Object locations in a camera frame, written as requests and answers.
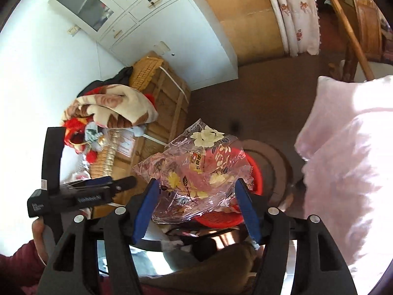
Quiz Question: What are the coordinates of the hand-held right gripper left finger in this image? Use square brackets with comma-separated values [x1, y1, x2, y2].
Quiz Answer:
[38, 178, 161, 295]

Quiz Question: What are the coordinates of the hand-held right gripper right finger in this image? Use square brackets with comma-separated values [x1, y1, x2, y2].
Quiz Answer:
[234, 178, 358, 295]

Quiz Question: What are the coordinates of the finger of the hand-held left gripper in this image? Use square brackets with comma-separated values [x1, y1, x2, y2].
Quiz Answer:
[109, 176, 137, 196]
[61, 177, 112, 189]

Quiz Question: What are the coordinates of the red plastic basket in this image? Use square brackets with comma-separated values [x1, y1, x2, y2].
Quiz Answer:
[190, 149, 265, 228]

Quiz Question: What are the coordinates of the clear floral plastic bag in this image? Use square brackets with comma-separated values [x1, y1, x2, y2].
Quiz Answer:
[133, 118, 255, 225]

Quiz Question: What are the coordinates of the person's left forearm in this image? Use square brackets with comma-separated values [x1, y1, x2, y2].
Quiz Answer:
[0, 240, 50, 295]

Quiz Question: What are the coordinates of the person's left hand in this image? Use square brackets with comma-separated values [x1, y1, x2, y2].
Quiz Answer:
[32, 217, 50, 259]

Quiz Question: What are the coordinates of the shiny round metal object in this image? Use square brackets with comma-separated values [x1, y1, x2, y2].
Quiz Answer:
[97, 229, 249, 275]

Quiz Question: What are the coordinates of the round brown table base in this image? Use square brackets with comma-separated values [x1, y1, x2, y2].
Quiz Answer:
[239, 139, 296, 214]

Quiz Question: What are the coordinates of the red plush cloth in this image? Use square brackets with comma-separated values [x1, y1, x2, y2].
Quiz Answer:
[63, 118, 103, 163]

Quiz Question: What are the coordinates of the beige floral blanket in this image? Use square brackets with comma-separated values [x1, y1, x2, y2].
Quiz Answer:
[60, 84, 159, 130]

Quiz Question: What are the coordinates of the black cloth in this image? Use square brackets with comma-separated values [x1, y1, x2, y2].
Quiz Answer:
[77, 67, 133, 97]

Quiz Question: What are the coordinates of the pink floral tablecloth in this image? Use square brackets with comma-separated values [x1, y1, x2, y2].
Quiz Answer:
[294, 75, 393, 269]

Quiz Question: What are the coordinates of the white metal cabinet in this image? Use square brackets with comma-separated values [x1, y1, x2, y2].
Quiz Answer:
[48, 0, 239, 90]

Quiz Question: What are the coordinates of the plywood partition panel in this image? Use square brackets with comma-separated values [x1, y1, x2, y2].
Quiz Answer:
[189, 0, 284, 66]

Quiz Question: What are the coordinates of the white red-flowered curtain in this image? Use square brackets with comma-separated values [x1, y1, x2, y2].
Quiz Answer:
[259, 0, 322, 57]

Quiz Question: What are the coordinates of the wooden armchair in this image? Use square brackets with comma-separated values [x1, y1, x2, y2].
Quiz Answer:
[316, 0, 393, 82]

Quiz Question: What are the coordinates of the strapped large cardboard box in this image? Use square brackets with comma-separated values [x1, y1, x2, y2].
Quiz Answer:
[92, 51, 191, 219]

